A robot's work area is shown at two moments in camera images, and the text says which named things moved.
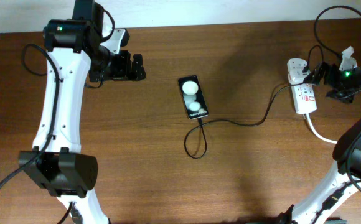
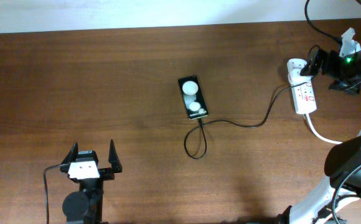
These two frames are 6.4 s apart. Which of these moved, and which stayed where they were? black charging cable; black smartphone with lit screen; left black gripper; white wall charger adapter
Moved: left black gripper; black charging cable
Stayed: white wall charger adapter; black smartphone with lit screen
